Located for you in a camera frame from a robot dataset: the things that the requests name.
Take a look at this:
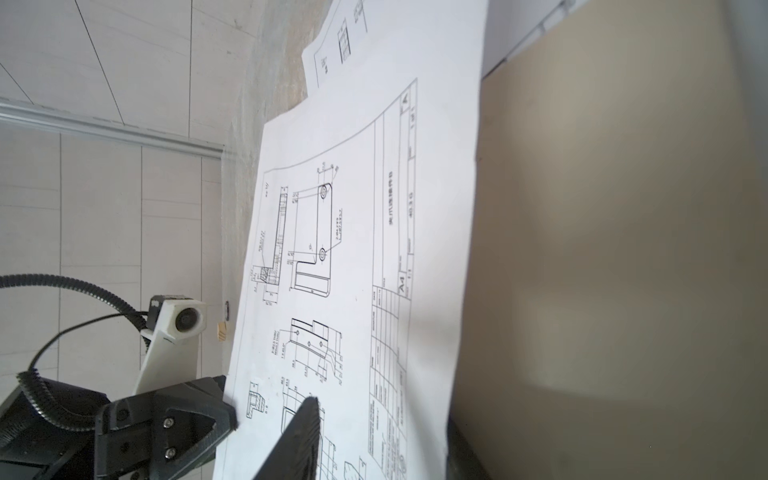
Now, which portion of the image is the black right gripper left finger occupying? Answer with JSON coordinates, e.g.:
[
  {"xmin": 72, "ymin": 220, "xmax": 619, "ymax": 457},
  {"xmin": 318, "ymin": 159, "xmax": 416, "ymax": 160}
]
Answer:
[{"xmin": 254, "ymin": 396, "xmax": 321, "ymax": 480}]

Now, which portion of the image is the small wooden block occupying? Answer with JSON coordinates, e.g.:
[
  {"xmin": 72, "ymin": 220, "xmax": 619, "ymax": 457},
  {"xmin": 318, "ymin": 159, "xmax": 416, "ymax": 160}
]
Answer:
[{"xmin": 217, "ymin": 321, "xmax": 228, "ymax": 342}]

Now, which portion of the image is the beige cardboard folder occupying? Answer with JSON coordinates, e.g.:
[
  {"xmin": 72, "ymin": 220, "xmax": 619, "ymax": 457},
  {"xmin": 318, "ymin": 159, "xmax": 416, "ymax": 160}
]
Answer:
[{"xmin": 452, "ymin": 1, "xmax": 767, "ymax": 479}]

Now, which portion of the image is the black corrugated cable conduit left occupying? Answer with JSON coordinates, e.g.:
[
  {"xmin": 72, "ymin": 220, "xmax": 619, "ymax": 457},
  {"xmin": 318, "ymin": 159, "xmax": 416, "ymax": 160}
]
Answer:
[{"xmin": 0, "ymin": 273, "xmax": 151, "ymax": 433}]

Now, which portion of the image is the technical drawing sheet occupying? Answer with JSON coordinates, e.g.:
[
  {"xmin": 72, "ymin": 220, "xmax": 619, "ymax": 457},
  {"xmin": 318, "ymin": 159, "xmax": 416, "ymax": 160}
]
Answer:
[
  {"xmin": 302, "ymin": 0, "xmax": 383, "ymax": 96},
  {"xmin": 214, "ymin": 1, "xmax": 488, "ymax": 479}
]

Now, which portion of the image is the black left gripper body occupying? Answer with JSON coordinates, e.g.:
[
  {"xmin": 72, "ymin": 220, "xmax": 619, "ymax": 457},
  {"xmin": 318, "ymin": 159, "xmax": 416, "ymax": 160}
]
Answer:
[{"xmin": 94, "ymin": 375, "xmax": 237, "ymax": 479}]

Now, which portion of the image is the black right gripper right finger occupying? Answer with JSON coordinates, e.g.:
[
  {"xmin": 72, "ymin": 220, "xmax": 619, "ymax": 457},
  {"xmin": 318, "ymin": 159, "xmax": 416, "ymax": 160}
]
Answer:
[{"xmin": 446, "ymin": 417, "xmax": 491, "ymax": 480}]

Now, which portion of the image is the aluminium corner frame post left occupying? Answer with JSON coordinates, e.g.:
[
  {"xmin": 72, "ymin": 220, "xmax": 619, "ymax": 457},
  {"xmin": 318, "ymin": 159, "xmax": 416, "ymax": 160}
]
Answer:
[{"xmin": 1, "ymin": 98, "xmax": 224, "ymax": 159}]

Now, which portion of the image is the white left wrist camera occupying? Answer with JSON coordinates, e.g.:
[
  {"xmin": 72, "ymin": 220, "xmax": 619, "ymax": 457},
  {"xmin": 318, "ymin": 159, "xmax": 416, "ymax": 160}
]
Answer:
[{"xmin": 132, "ymin": 295, "xmax": 207, "ymax": 395}]

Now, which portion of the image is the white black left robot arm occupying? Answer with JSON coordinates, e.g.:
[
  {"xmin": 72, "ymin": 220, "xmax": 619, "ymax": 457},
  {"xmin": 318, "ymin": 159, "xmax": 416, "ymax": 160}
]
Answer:
[{"xmin": 1, "ymin": 376, "xmax": 237, "ymax": 479}]

